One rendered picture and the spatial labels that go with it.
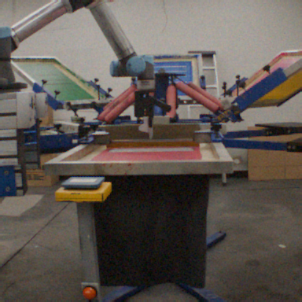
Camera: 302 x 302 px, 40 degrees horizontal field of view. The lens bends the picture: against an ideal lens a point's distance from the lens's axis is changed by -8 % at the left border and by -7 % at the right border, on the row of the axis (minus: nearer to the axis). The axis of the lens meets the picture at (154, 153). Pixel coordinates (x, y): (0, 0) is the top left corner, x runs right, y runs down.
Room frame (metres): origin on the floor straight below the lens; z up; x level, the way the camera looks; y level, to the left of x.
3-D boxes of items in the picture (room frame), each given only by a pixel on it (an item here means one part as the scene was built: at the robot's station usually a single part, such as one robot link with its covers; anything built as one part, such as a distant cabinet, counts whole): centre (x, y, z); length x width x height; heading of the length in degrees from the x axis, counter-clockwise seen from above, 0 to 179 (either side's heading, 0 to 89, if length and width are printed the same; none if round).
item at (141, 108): (1.91, 0.04, 1.15); 0.09 x 0.08 x 0.12; 85
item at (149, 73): (1.91, 0.03, 1.31); 0.09 x 0.08 x 0.11; 111
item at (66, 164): (1.69, 0.03, 0.97); 0.79 x 0.58 x 0.04; 175
